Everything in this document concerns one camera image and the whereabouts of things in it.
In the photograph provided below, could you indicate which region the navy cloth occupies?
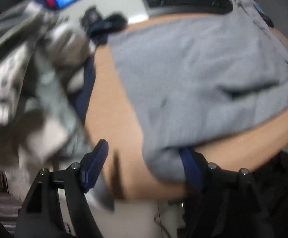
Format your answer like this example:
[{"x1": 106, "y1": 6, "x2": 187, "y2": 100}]
[{"x1": 73, "y1": 57, "x2": 97, "y2": 127}]

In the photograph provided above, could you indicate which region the black white printed cloth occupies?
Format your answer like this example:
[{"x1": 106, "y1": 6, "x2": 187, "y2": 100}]
[{"x1": 0, "y1": 47, "x2": 33, "y2": 135}]

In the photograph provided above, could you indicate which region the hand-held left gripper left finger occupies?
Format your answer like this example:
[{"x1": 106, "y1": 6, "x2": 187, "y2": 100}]
[{"x1": 14, "y1": 139, "x2": 110, "y2": 238}]

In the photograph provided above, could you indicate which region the black and blue device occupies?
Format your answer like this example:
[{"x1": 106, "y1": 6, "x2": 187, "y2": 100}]
[{"x1": 81, "y1": 7, "x2": 129, "y2": 44}]

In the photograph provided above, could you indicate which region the grey green cloth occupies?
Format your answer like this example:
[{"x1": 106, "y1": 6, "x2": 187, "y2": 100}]
[{"x1": 0, "y1": 0, "x2": 97, "y2": 161}]

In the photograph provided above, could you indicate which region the grey garment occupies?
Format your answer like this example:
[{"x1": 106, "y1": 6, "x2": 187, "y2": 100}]
[{"x1": 108, "y1": 0, "x2": 288, "y2": 182}]

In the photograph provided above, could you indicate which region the black computer keyboard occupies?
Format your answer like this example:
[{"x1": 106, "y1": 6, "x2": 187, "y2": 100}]
[{"x1": 140, "y1": 0, "x2": 234, "y2": 16}]

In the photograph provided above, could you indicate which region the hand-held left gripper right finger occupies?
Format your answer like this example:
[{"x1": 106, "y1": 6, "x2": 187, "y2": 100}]
[{"x1": 180, "y1": 147, "x2": 276, "y2": 238}]

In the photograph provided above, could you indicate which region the person's black clothing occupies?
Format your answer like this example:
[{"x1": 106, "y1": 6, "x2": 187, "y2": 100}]
[{"x1": 252, "y1": 150, "x2": 288, "y2": 238}]

